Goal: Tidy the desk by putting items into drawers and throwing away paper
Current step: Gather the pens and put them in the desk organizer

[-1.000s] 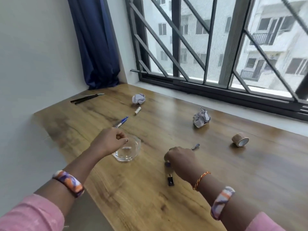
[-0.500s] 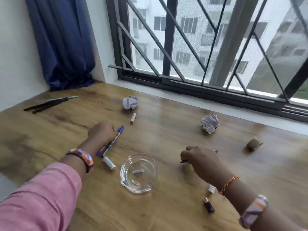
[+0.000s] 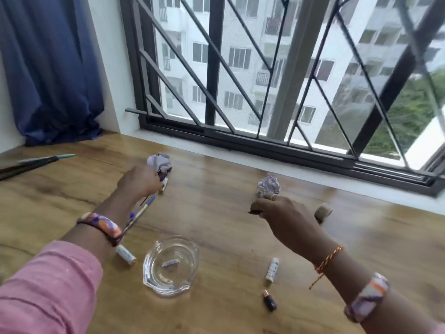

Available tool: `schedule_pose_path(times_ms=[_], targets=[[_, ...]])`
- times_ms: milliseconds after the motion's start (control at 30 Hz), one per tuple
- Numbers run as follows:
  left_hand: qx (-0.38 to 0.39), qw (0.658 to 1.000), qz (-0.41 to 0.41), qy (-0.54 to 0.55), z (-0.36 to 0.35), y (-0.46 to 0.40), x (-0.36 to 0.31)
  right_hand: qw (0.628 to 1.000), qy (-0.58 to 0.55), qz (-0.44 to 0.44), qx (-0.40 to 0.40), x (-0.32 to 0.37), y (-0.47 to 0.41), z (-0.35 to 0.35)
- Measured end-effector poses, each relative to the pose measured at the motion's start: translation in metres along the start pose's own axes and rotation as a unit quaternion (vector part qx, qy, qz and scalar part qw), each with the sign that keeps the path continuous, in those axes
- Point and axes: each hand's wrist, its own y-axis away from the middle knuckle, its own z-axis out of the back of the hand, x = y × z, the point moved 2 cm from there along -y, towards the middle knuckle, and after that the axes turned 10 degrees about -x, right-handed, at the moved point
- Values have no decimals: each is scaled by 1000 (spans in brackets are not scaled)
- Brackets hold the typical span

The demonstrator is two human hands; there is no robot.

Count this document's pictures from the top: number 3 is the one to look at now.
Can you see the person's right hand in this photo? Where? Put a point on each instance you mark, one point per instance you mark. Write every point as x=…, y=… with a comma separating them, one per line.
x=290, y=224

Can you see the person's left hand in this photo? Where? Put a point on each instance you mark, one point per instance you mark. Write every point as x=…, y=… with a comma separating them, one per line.
x=139, y=182

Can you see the person's left fingers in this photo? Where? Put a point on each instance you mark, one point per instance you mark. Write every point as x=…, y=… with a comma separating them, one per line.
x=159, y=182

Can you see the person's right thumb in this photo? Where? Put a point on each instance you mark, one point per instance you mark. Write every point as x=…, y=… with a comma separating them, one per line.
x=259, y=207

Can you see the white paper ball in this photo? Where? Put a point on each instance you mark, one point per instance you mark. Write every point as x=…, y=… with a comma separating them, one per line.
x=268, y=186
x=159, y=162

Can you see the person's left forearm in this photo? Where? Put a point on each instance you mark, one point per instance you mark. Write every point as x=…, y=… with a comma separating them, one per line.
x=104, y=219

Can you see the person's right forearm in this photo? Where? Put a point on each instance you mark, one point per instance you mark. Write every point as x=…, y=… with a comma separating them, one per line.
x=351, y=278

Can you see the white battery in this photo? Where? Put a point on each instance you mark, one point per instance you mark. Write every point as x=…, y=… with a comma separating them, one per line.
x=272, y=270
x=163, y=186
x=126, y=254

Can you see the blue and white pen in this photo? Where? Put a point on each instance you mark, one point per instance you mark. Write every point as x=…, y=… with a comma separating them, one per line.
x=140, y=212

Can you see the beige tape roll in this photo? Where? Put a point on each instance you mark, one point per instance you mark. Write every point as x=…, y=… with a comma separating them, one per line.
x=323, y=212

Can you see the multicoloured bangle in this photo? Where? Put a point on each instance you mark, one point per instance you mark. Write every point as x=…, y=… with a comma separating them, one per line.
x=368, y=297
x=102, y=224

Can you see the clear glass ashtray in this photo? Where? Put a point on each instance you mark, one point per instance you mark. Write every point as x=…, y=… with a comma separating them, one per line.
x=170, y=278

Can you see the black teal-tipped tool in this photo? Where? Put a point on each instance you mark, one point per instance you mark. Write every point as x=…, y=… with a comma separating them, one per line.
x=31, y=163

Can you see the dark metal window grille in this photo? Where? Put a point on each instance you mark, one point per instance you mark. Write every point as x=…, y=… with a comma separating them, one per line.
x=212, y=59

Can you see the white apartment building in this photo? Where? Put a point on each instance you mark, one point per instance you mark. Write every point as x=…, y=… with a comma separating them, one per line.
x=243, y=55

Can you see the pink sleeve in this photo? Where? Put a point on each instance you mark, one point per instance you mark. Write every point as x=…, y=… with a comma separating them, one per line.
x=48, y=292

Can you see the blue curtain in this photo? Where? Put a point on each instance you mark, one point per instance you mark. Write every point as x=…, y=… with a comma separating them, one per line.
x=48, y=66

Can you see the green trees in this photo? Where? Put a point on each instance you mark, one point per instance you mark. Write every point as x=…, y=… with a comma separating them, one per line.
x=410, y=114

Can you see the dark window frame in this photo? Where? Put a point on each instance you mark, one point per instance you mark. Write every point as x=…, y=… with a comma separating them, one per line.
x=278, y=153

